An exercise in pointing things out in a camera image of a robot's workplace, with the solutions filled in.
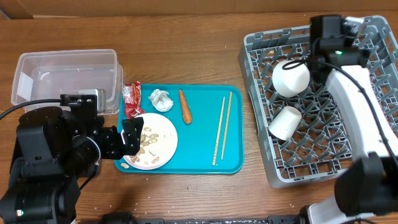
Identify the white bowl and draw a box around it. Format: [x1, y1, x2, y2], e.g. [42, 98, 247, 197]
[272, 60, 310, 97]

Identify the wooden chopstick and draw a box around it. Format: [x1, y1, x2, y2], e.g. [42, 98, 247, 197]
[221, 91, 233, 160]
[212, 96, 225, 166]

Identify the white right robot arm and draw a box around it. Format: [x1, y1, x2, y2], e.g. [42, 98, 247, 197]
[307, 15, 397, 223]

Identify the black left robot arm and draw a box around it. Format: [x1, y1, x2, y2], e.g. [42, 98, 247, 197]
[1, 106, 144, 223]

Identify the grey dishwasher rack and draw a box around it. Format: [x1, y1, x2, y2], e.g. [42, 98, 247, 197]
[238, 16, 397, 188]

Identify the peanut on tray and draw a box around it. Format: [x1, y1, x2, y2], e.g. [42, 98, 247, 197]
[121, 163, 129, 169]

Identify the large white plate with peanuts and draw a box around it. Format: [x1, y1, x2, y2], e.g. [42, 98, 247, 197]
[123, 113, 178, 170]

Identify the red snack wrapper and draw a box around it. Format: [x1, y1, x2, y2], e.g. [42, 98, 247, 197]
[122, 81, 145, 119]

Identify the crumpled white tissue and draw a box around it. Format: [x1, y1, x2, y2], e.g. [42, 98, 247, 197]
[148, 89, 174, 112]

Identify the orange carrot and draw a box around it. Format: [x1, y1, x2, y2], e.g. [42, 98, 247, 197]
[179, 89, 192, 124]

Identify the teal plastic tray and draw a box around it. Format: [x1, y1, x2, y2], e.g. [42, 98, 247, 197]
[113, 83, 245, 175]

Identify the white paper cup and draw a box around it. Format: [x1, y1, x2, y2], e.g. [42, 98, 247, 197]
[269, 106, 302, 141]

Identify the clear plastic bin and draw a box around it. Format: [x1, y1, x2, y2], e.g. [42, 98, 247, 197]
[11, 49, 123, 115]

